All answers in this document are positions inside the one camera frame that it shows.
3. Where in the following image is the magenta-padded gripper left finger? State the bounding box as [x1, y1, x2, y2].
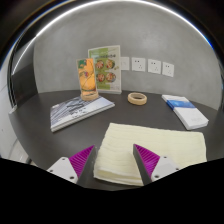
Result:
[46, 144, 98, 185]

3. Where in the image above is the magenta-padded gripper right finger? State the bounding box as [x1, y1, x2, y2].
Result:
[132, 143, 183, 186]

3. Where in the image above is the cream ribbed towel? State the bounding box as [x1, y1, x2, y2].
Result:
[93, 122, 208, 187]

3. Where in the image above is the grey cover book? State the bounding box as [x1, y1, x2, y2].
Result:
[49, 95, 116, 133]

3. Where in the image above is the white book with blue band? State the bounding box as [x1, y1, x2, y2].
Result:
[161, 94, 210, 131]

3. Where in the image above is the beige tape roll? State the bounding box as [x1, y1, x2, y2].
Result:
[127, 92, 148, 106]

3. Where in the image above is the orange card in wooden stand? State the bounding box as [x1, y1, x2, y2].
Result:
[75, 57, 100, 102]

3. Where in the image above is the green menu stand sign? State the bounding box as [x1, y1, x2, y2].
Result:
[87, 44, 123, 95]

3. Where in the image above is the white ceiling light strip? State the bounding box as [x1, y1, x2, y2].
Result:
[11, 0, 214, 76]

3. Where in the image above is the white wall socket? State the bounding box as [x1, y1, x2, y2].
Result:
[162, 61, 175, 78]
[131, 57, 147, 73]
[120, 56, 130, 71]
[147, 58, 162, 75]

